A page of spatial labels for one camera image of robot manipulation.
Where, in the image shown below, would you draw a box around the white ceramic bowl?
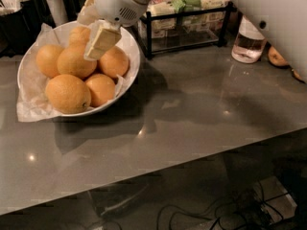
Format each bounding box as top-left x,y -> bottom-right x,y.
16,21 -> 140,122

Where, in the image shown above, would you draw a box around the orange back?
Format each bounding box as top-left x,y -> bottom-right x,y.
68,26 -> 91,46

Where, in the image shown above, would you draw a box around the black container with packets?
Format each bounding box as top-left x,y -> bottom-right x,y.
0,0 -> 42,55

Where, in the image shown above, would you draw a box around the white cup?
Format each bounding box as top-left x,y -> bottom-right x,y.
46,0 -> 68,26

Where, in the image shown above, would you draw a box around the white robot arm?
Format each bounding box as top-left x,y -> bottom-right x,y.
78,0 -> 307,81

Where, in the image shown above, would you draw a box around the black wire rack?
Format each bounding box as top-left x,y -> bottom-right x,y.
132,0 -> 236,58

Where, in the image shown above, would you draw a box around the white paper liner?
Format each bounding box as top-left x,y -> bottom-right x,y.
17,21 -> 130,122

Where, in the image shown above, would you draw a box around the orange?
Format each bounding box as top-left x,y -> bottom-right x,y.
268,46 -> 289,67
98,46 -> 130,79
291,68 -> 305,83
45,74 -> 91,114
58,45 -> 97,80
85,74 -> 115,107
35,44 -> 64,78
68,26 -> 91,46

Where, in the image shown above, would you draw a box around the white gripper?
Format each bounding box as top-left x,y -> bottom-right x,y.
77,0 -> 151,60

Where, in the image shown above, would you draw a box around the black floor cables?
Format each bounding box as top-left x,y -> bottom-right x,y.
85,179 -> 298,230

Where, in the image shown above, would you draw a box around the clear water bottle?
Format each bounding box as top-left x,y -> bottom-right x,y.
231,16 -> 267,64

